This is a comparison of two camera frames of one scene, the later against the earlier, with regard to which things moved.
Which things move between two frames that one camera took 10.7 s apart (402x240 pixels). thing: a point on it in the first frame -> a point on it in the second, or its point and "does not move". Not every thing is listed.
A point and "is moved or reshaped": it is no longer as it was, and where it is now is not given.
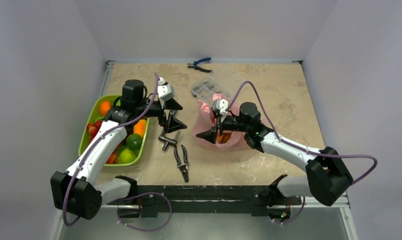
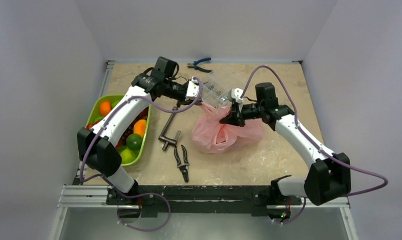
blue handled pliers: x=194 y=65 does not move
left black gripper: x=172 y=123 -> x=182 y=101
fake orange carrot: x=140 y=127 does not move
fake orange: x=105 y=106 does not move
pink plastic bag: x=203 y=121 is moved or reshaped
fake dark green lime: x=134 y=141 does not move
